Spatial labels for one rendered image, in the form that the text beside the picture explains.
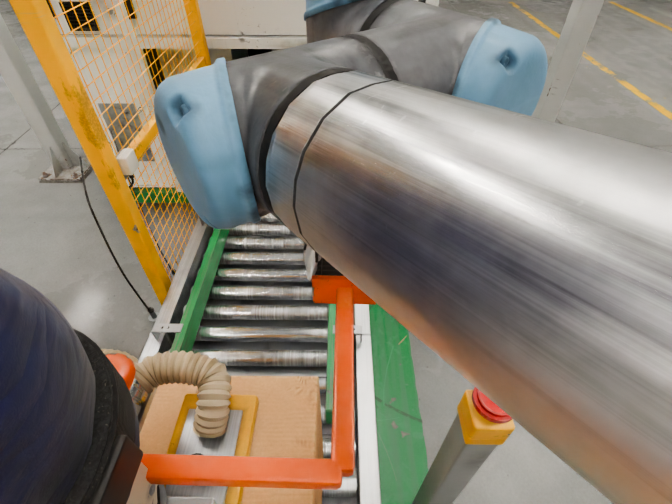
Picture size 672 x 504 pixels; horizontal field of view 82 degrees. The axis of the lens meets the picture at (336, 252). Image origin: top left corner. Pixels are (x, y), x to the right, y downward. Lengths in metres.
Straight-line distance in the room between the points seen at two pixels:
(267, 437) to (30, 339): 0.54
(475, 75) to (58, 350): 0.28
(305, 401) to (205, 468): 0.37
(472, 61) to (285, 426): 0.64
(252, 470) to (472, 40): 0.37
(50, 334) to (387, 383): 1.66
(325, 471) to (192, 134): 0.31
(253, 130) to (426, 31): 0.13
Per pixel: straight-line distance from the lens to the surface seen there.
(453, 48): 0.25
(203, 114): 0.17
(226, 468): 0.41
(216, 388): 0.52
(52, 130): 3.50
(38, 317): 0.27
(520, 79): 0.26
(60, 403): 0.27
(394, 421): 1.79
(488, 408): 0.70
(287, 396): 0.77
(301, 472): 0.40
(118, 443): 0.31
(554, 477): 1.89
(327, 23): 0.33
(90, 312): 2.42
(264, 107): 0.17
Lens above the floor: 1.64
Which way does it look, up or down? 44 degrees down
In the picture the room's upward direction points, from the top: straight up
